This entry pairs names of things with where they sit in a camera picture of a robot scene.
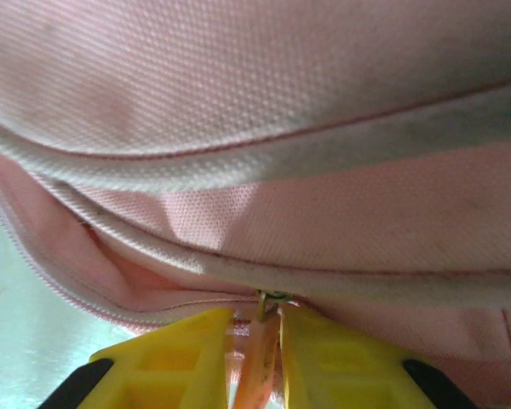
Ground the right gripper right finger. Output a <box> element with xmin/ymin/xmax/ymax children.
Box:
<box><xmin>279</xmin><ymin>307</ymin><xmax>474</xmax><ymax>409</ymax></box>

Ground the pink backpack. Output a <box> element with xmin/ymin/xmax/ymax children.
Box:
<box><xmin>0</xmin><ymin>0</ymin><xmax>511</xmax><ymax>409</ymax></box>

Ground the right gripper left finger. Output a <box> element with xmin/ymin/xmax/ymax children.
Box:
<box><xmin>37</xmin><ymin>306</ymin><xmax>236</xmax><ymax>409</ymax></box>

